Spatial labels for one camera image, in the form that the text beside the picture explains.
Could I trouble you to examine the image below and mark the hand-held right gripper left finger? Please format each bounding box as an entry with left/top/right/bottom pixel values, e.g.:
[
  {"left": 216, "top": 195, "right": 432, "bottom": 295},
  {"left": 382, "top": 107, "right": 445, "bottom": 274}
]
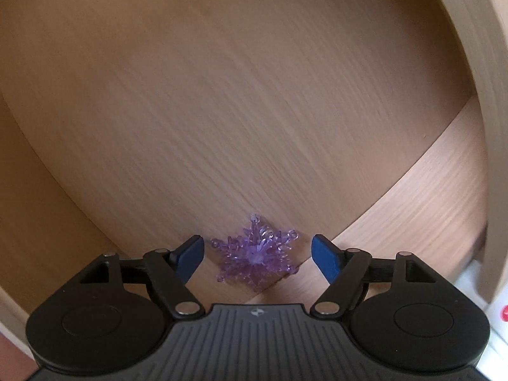
[{"left": 79, "top": 235, "right": 205, "bottom": 319}]

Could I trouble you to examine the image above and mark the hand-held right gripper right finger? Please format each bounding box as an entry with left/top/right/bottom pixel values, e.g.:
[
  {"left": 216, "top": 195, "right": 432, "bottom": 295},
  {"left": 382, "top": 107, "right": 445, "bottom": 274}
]
[{"left": 310, "top": 234, "right": 434, "bottom": 319}]

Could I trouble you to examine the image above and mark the purple snowflake ornament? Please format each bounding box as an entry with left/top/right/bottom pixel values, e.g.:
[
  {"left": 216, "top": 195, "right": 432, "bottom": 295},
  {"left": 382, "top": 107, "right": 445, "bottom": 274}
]
[{"left": 210, "top": 213, "right": 300, "bottom": 291}]

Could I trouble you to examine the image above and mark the light wooden drawer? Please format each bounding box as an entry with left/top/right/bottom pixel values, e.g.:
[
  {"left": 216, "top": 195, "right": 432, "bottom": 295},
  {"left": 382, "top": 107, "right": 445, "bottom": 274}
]
[{"left": 0, "top": 0, "right": 508, "bottom": 366}]

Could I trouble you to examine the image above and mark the white device with red button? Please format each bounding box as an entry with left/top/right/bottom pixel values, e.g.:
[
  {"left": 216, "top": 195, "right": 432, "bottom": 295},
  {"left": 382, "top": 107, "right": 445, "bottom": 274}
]
[{"left": 452, "top": 274, "right": 508, "bottom": 381}]

